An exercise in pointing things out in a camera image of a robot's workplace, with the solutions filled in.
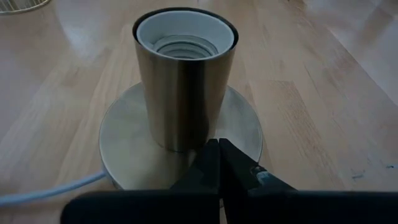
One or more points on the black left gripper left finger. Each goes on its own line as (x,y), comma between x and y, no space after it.
(186,205)

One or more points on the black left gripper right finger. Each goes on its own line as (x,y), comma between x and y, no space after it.
(264,205)

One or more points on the brushed metal lamp socket base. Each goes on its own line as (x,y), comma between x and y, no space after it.
(183,93)

